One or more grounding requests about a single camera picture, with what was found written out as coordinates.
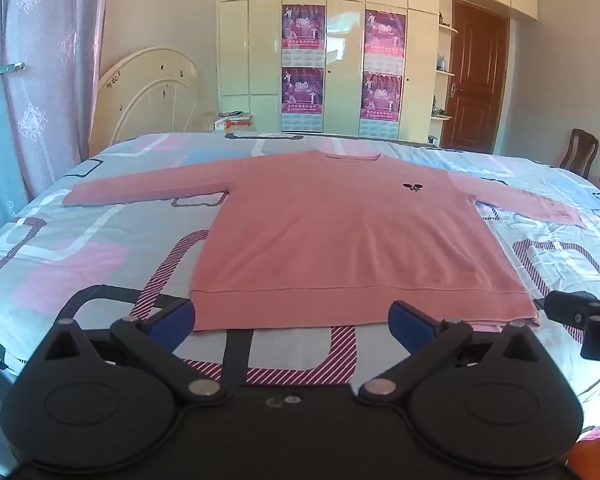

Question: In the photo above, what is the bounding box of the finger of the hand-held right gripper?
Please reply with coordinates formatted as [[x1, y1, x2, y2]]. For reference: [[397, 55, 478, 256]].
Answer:
[[539, 289, 600, 328]]

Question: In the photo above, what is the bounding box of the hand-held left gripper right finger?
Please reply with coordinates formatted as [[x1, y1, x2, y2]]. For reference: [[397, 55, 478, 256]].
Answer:
[[356, 300, 552, 403]]

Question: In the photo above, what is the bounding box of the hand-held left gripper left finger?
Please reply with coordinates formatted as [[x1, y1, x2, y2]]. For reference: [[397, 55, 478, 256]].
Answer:
[[44, 298, 229, 404]]

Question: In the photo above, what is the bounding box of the pink long-sleeve sweater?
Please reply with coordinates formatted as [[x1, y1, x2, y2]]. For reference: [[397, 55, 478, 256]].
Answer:
[[61, 150, 588, 335]]

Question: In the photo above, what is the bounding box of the patterned bed sheet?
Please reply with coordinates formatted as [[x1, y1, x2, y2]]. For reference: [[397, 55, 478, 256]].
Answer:
[[0, 131, 600, 443]]

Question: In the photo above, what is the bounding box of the wooden chair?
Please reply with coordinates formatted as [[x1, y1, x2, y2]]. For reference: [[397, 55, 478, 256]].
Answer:
[[559, 128, 600, 181]]

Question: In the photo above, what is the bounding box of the cream bed headboard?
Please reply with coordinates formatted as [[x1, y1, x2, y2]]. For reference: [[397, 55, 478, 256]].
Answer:
[[89, 46, 220, 153]]

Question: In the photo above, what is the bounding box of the brown wooden door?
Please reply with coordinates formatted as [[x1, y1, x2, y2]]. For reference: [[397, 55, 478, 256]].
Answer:
[[439, 0, 511, 156]]

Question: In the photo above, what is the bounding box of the cream corner shelf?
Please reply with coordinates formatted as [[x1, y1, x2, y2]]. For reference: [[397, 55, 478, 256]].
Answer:
[[430, 10, 459, 122]]

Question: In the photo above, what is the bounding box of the pink patterned curtain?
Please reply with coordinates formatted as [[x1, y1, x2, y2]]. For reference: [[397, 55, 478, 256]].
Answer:
[[0, 0, 112, 248]]

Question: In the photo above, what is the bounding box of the cream glossy wardrobe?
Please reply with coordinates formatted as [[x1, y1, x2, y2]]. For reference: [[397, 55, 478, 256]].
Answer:
[[216, 0, 538, 145]]

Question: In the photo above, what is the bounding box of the purple wall poster calendar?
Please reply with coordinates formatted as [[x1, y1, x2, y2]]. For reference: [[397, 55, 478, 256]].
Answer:
[[363, 9, 407, 73], [358, 72, 403, 139], [281, 66, 325, 133], [281, 5, 327, 67]]

